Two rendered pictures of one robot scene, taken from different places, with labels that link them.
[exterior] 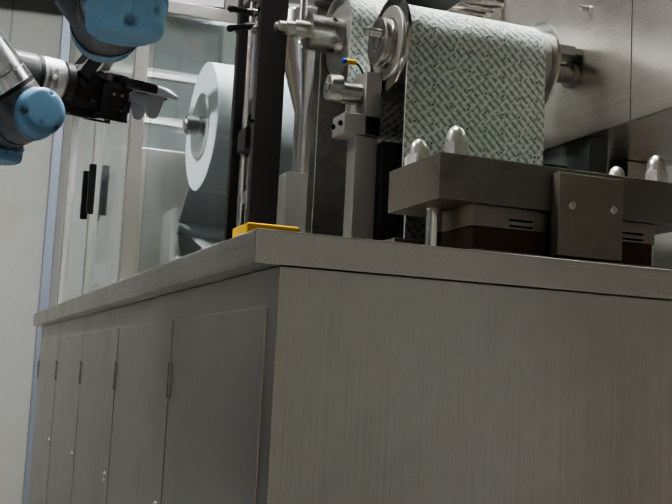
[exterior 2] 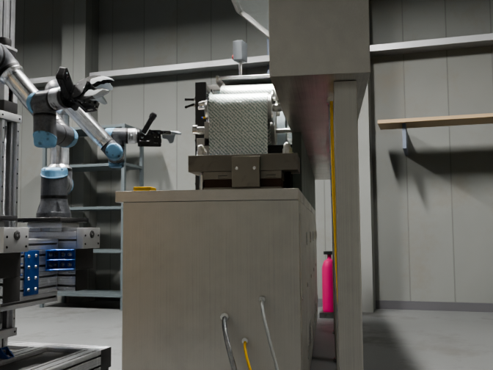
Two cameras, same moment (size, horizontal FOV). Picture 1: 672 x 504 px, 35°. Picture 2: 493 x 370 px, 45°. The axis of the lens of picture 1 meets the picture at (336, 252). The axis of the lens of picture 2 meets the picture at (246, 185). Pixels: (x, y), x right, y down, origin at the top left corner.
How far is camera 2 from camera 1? 1.41 m
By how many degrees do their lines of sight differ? 29
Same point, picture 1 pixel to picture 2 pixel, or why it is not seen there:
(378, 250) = (155, 194)
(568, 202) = (235, 167)
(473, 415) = (191, 246)
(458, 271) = (184, 197)
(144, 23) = (44, 143)
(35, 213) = not seen: hidden behind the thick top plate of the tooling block
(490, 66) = (243, 113)
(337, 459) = (144, 262)
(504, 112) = (249, 130)
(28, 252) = not seen: hidden behind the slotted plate
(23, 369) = not seen: hidden behind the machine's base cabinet
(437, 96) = (221, 128)
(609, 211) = (252, 168)
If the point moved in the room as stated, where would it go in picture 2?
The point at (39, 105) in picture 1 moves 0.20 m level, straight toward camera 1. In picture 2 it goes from (111, 150) to (90, 143)
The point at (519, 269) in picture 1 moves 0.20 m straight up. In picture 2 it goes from (207, 194) to (207, 138)
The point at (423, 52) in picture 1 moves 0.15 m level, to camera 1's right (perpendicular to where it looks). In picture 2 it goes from (215, 113) to (247, 109)
